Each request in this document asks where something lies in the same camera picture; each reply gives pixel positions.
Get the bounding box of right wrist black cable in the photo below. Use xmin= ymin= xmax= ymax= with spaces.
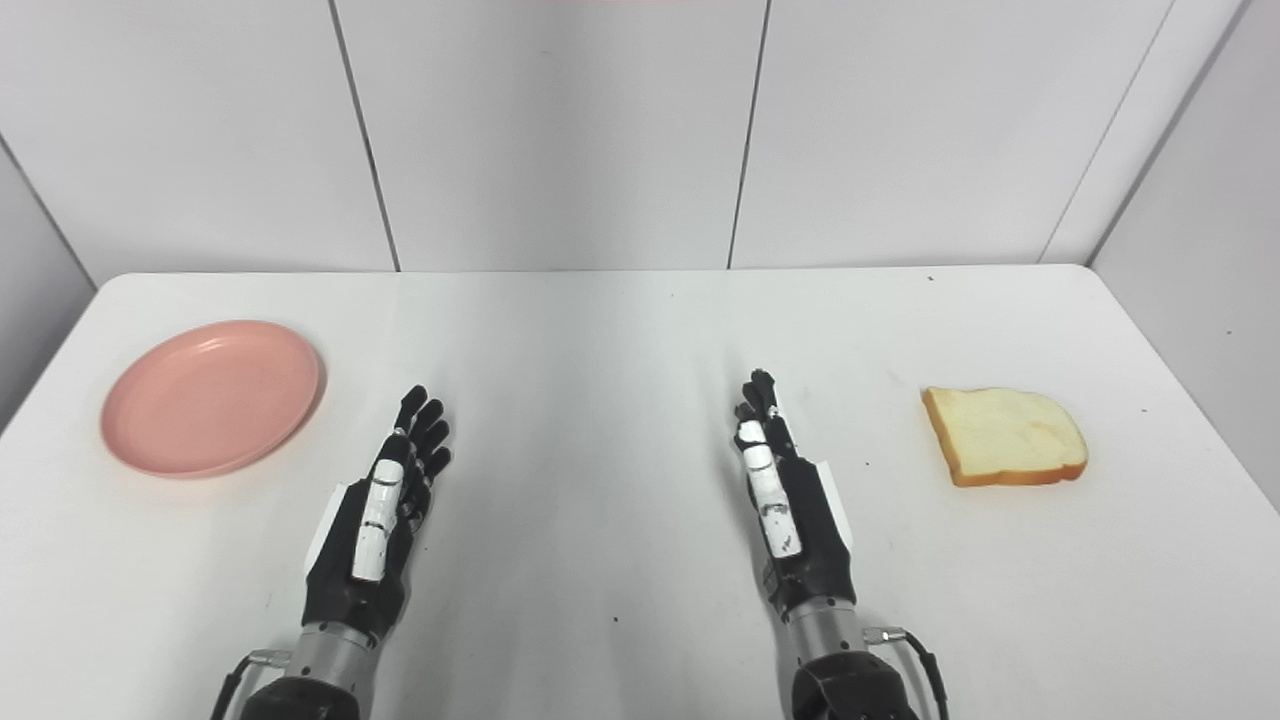
xmin=864 ymin=626 xmax=952 ymax=720

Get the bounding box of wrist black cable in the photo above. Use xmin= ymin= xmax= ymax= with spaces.
xmin=864 ymin=626 xmax=952 ymax=720
xmin=209 ymin=649 xmax=294 ymax=720

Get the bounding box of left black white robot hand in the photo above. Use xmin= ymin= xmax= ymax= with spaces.
xmin=303 ymin=385 xmax=454 ymax=642

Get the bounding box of slice of white bread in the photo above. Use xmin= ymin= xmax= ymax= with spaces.
xmin=921 ymin=386 xmax=1090 ymax=489

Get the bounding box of pink round plate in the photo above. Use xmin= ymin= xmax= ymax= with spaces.
xmin=99 ymin=319 xmax=323 ymax=479

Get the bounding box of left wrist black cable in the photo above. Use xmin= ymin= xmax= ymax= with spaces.
xmin=209 ymin=649 xmax=294 ymax=720

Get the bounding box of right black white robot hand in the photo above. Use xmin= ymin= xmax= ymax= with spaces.
xmin=733 ymin=369 xmax=860 ymax=623

